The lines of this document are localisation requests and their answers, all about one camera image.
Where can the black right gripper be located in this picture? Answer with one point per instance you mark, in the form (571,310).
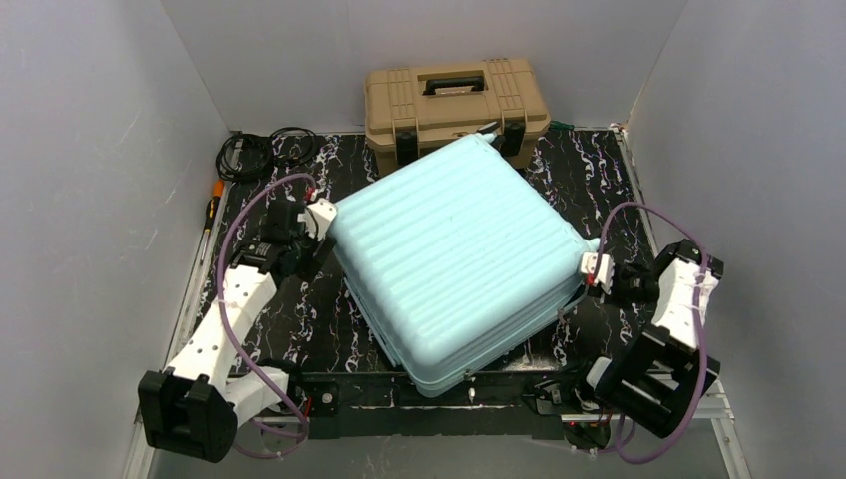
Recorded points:
(618,282)

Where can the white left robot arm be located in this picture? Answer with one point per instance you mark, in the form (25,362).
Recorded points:
(191,407)

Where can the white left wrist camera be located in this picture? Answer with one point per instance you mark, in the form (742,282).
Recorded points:
(318,217)

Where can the orange handled screwdriver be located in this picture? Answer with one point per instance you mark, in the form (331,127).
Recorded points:
(209,217)

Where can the tan plastic toolbox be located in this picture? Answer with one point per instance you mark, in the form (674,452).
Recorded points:
(413,111)

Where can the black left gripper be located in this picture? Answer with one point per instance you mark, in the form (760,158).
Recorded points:
(316,248)

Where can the light blue suitcase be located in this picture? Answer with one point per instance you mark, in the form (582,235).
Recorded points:
(454,260)

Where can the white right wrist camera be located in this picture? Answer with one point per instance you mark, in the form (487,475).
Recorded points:
(599,271)

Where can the green handled screwdriver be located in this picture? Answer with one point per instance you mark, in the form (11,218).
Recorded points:
(560,126)

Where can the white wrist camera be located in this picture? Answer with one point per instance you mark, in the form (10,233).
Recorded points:
(599,271)
(318,217)

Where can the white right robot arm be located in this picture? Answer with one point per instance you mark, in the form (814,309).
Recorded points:
(662,371)

